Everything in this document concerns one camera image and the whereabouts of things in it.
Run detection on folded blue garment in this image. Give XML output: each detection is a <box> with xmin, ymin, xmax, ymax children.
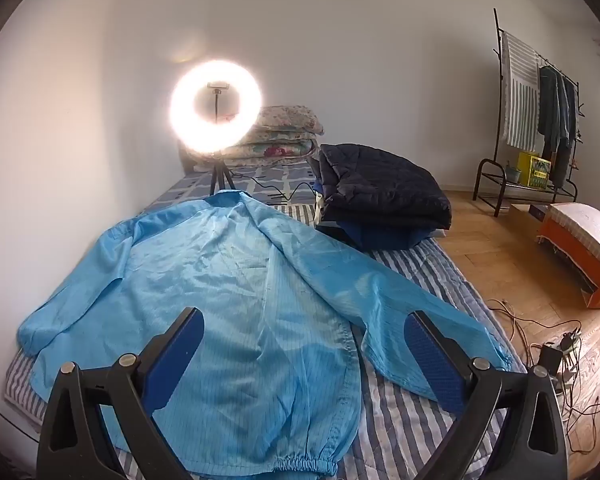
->
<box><xmin>312</xmin><ymin>180</ymin><xmax>438</xmax><ymax>252</ymax></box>

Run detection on blue white striped blanket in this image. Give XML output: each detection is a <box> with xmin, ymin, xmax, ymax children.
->
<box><xmin>2</xmin><ymin>200</ymin><xmax>531</xmax><ymax>480</ymax></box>

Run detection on brown cardboard box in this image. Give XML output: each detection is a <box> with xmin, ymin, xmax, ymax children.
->
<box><xmin>507</xmin><ymin>202</ymin><xmax>551</xmax><ymax>243</ymax></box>

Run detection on ring light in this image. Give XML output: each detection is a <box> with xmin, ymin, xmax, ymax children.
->
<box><xmin>169</xmin><ymin>59</ymin><xmax>263</xmax><ymax>155</ymax></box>

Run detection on black tripod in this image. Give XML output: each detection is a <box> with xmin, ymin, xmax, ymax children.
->
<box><xmin>207</xmin><ymin>152</ymin><xmax>241</xmax><ymax>196</ymax></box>

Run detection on light blue jacket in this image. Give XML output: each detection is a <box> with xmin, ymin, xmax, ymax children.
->
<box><xmin>17</xmin><ymin>190</ymin><xmax>513</xmax><ymax>476</ymax></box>

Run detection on orange box with cloth cover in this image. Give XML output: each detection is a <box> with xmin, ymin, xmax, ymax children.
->
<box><xmin>536</xmin><ymin>202</ymin><xmax>600</xmax><ymax>309</ymax></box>

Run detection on black power adapter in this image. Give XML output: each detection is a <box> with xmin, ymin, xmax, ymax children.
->
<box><xmin>537</xmin><ymin>342</ymin><xmax>563</xmax><ymax>376</ymax></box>

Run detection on dark navy puffer jacket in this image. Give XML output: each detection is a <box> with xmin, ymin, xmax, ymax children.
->
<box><xmin>307</xmin><ymin>143</ymin><xmax>453</xmax><ymax>233</ymax></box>

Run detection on striped towel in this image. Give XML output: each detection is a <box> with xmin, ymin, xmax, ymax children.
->
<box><xmin>500</xmin><ymin>30</ymin><xmax>543</xmax><ymax>153</ymax></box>

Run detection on black cable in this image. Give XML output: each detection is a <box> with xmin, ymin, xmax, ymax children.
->
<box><xmin>232</xmin><ymin>172</ymin><xmax>321</xmax><ymax>206</ymax></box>

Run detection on floral folded quilt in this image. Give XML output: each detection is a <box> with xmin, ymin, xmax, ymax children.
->
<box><xmin>225</xmin><ymin>127</ymin><xmax>321</xmax><ymax>163</ymax></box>

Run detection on hanging dark clothes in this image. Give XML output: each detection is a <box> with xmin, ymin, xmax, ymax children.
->
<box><xmin>536</xmin><ymin>65</ymin><xmax>581</xmax><ymax>188</ymax></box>

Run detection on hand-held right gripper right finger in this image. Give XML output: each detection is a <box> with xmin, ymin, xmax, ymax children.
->
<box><xmin>403</xmin><ymin>310</ymin><xmax>570</xmax><ymax>480</ymax></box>

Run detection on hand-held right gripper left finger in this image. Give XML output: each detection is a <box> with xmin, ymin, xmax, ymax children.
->
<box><xmin>36</xmin><ymin>306</ymin><xmax>206</xmax><ymax>480</ymax></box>

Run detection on floral pillow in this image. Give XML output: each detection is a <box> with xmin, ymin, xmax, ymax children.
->
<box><xmin>252</xmin><ymin>105</ymin><xmax>326</xmax><ymax>136</ymax></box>

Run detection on black clothes rack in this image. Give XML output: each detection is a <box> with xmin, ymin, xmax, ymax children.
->
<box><xmin>474</xmin><ymin>8</ymin><xmax>586</xmax><ymax>218</ymax></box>

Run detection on yellow box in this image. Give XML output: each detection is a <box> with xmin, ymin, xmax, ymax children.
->
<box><xmin>516</xmin><ymin>151</ymin><xmax>552</xmax><ymax>190</ymax></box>

